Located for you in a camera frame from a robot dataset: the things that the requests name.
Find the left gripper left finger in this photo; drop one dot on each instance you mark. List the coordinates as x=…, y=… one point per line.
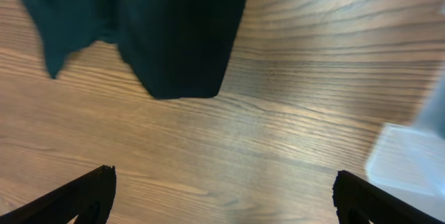
x=87, y=199

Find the clear plastic storage bin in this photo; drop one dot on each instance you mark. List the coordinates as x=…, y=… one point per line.
x=408, y=161

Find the black cloth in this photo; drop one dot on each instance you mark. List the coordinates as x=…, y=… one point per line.
x=67, y=26
x=178, y=48

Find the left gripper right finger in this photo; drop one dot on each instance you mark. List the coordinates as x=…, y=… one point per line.
x=359, y=202

